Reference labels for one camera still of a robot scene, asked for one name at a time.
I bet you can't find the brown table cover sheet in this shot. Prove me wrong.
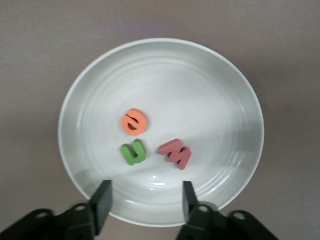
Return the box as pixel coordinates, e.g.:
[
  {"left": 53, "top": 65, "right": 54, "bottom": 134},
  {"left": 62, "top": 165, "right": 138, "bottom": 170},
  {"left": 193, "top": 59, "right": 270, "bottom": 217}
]
[{"left": 0, "top": 0, "right": 320, "bottom": 240}]

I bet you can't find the orange foam letter e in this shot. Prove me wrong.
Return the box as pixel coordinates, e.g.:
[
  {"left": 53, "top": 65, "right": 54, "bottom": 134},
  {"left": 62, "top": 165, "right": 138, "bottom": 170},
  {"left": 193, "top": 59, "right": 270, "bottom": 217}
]
[{"left": 121, "top": 108, "right": 150, "bottom": 137}]

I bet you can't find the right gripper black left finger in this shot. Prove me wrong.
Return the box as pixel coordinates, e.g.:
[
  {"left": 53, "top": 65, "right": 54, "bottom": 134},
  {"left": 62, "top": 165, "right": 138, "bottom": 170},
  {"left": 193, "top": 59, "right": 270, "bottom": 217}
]
[{"left": 0, "top": 179, "right": 114, "bottom": 240}]

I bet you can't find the green foam letter u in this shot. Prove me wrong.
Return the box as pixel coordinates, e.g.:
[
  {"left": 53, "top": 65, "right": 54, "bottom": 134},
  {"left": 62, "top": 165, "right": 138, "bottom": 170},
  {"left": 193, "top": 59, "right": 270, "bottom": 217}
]
[{"left": 120, "top": 138, "right": 147, "bottom": 167}]

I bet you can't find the pink-red foam letter w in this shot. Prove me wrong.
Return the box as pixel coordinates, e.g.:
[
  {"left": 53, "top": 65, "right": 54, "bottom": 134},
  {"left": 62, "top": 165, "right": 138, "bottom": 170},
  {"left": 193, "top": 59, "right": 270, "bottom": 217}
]
[{"left": 158, "top": 138, "right": 193, "bottom": 172}]

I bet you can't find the beige round plate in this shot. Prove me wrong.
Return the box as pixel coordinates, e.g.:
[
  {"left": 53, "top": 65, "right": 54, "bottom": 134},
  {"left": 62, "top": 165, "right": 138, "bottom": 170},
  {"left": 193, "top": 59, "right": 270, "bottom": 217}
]
[{"left": 57, "top": 37, "right": 265, "bottom": 228}]

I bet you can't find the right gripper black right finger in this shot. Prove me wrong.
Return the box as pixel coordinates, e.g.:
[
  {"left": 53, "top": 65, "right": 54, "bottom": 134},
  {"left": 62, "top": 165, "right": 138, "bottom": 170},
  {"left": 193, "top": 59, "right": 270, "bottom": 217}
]
[{"left": 174, "top": 180, "right": 279, "bottom": 240}]

